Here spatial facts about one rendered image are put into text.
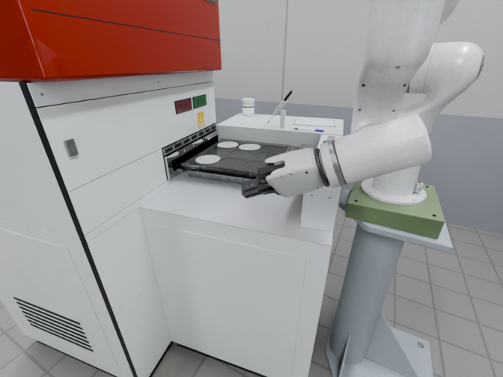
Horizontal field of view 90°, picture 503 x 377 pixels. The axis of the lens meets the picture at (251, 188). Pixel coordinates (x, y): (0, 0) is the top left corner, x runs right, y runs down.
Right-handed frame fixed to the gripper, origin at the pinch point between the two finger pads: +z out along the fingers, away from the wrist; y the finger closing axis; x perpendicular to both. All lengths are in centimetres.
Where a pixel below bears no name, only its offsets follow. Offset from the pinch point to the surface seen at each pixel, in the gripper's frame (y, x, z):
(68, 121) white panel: 23.3, -17.3, 34.9
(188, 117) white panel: -15, -52, 37
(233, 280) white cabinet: -33.9, 12.0, 26.7
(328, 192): -21.2, -4.9, -12.0
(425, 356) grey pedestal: -122, 41, -24
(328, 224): -28.5, 1.0, -8.9
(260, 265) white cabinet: -29.9, 9.3, 13.9
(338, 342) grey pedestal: -94, 34, 9
